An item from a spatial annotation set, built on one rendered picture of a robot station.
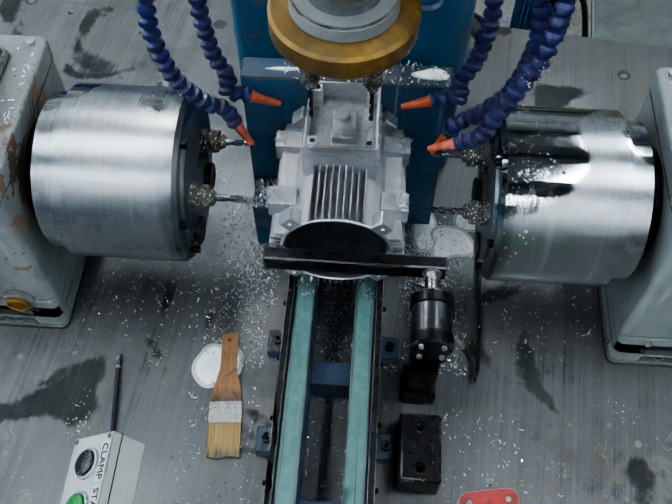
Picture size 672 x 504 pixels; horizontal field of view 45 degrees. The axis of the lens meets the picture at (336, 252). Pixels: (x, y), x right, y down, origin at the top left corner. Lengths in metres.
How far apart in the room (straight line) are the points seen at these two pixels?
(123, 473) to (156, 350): 0.39
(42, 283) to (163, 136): 0.33
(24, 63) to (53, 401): 0.51
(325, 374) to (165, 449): 0.26
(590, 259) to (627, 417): 0.31
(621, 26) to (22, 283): 2.33
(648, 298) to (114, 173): 0.74
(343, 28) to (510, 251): 0.37
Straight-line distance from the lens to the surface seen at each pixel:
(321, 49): 0.93
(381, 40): 0.94
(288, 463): 1.12
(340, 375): 1.24
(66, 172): 1.12
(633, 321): 1.26
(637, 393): 1.36
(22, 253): 1.22
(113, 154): 1.10
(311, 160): 1.10
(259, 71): 1.18
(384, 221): 1.08
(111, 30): 1.80
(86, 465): 0.99
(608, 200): 1.09
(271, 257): 1.12
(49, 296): 1.32
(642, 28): 3.11
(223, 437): 1.25
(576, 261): 1.12
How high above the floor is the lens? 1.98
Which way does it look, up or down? 58 degrees down
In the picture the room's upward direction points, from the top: straight up
